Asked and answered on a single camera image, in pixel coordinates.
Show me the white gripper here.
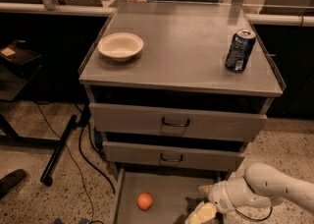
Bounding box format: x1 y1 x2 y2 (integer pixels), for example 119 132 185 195
184 177 258 224

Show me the orange fruit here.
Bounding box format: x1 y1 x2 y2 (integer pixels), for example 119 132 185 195
136 193 153 211

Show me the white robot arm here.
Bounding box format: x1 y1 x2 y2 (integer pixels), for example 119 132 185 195
184 162 314 224

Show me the middle grey drawer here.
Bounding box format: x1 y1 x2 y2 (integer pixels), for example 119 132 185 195
103 141 244 171

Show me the bottom grey open drawer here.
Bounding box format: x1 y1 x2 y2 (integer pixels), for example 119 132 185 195
109 166 221 224

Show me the grey metal drawer cabinet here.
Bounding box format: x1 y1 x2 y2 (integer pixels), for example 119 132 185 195
78 0 287 224

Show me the top grey drawer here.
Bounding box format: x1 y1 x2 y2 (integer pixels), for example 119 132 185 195
89 103 267 141

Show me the black metal floor bar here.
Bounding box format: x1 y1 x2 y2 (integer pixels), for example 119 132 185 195
40 115 77 187

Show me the blue soda can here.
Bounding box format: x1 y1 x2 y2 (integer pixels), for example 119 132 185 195
225 28 256 73

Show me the white paper bowl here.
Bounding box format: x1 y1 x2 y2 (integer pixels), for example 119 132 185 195
97 32 144 62

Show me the dark shoe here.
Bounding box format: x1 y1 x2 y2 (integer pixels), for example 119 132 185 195
0 169 27 199

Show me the black box on shelf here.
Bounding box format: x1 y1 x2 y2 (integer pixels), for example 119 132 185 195
0 40 42 80

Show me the dark side table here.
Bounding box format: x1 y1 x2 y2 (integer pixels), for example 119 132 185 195
0 65 61 148

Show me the black cable loop right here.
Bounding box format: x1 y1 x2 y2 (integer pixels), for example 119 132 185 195
234 206 274 223

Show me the black cable left floor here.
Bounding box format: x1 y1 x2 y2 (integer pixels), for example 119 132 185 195
32 100 117 224

